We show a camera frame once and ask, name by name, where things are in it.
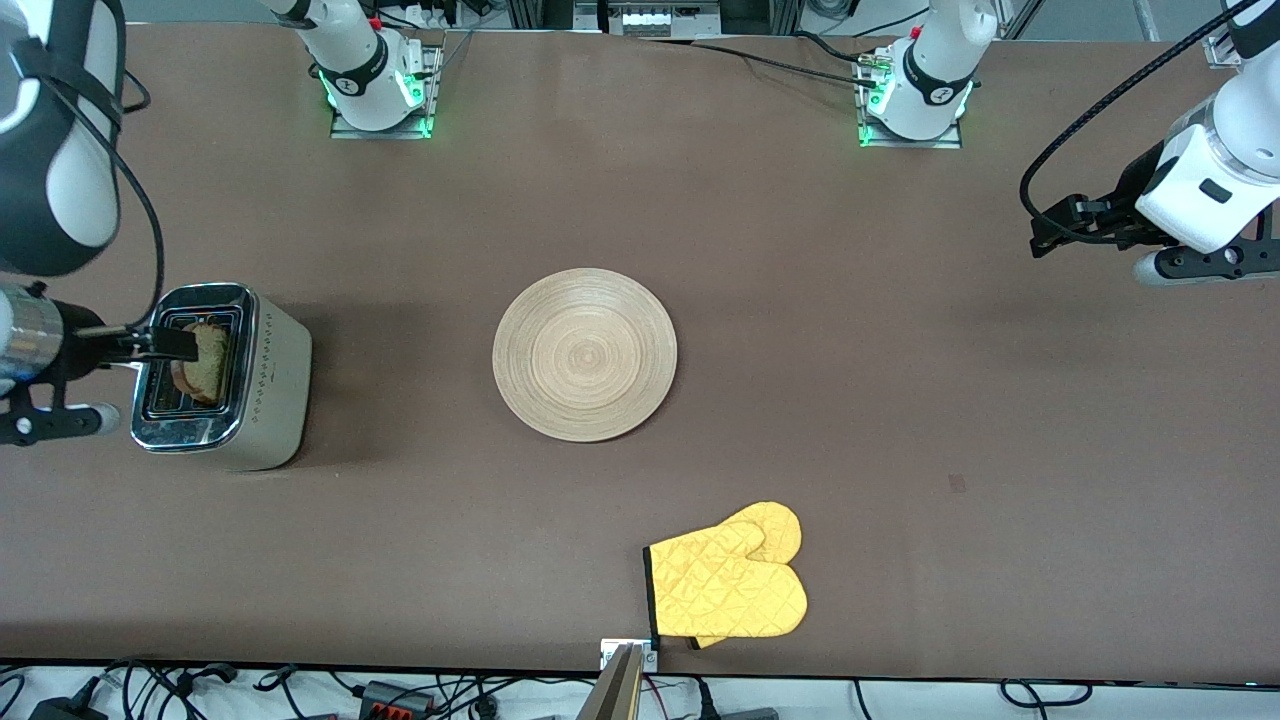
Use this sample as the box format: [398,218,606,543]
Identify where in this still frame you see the round wooden plate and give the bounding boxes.
[493,267,679,444]

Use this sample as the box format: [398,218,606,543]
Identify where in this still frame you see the long black table cable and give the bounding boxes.
[640,38,881,89]

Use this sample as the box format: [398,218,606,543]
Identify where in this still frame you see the tan aluminium profile post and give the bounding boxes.
[574,643,646,720]

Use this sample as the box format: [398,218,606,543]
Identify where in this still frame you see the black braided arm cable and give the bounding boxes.
[20,40,167,331]
[1019,0,1266,226]

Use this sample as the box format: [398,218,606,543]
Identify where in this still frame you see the yellow quilted oven mitt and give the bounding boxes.
[690,501,804,652]
[644,518,809,641]

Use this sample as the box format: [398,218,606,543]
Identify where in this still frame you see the black power adapter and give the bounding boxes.
[28,697,109,720]

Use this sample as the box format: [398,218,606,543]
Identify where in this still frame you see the black box red terminals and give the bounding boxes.
[358,680,437,717]

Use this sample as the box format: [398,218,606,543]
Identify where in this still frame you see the brown bread slice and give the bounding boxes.
[170,320,233,406]

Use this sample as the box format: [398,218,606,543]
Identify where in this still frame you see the white power strip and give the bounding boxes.
[603,0,723,37]

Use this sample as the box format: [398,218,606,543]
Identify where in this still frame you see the silver two-slot toaster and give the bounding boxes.
[130,282,314,472]

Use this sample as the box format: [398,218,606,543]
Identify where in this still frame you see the short black table cable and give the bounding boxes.
[795,30,866,66]

